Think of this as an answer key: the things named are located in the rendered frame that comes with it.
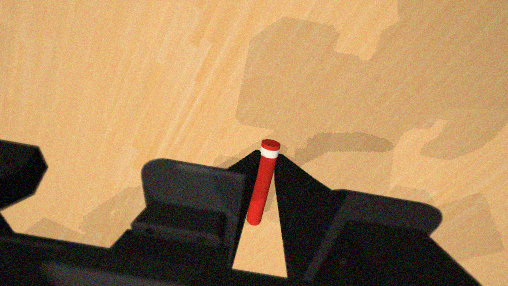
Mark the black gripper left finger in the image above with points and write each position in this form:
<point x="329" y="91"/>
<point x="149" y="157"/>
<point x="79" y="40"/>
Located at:
<point x="206" y="187"/>

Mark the red peg with white band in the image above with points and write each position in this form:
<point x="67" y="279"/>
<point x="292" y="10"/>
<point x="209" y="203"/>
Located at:
<point x="269" y="153"/>

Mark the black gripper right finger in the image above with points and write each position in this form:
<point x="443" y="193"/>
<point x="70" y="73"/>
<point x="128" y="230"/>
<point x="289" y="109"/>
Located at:
<point x="312" y="215"/>

